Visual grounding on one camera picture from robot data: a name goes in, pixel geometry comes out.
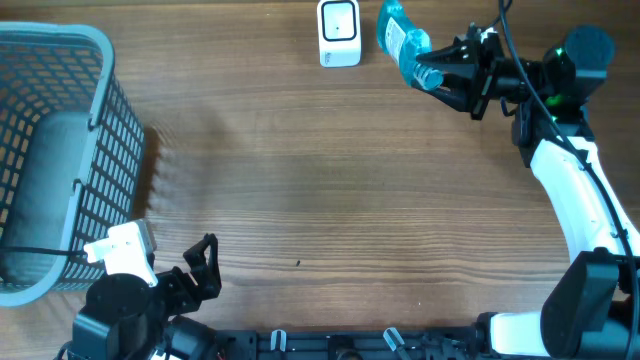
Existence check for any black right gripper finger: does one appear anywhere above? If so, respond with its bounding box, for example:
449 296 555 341
416 41 476 68
425 86 473 113

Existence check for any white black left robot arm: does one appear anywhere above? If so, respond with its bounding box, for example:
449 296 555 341
57 234 221 360

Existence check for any black right camera cable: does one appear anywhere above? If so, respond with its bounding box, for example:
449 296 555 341
492 0 640 360

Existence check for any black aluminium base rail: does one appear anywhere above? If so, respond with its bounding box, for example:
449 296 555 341
118 327 565 360

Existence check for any teal mouthwash bottle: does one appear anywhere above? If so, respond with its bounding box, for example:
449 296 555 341
376 0 444 91

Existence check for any white barcode scanner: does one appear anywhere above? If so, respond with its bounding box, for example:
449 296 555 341
316 0 362 68

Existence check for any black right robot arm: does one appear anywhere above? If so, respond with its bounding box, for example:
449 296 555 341
413 25 639 359

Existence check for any grey plastic mesh basket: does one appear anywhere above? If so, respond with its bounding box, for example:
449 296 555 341
1 22 146 307

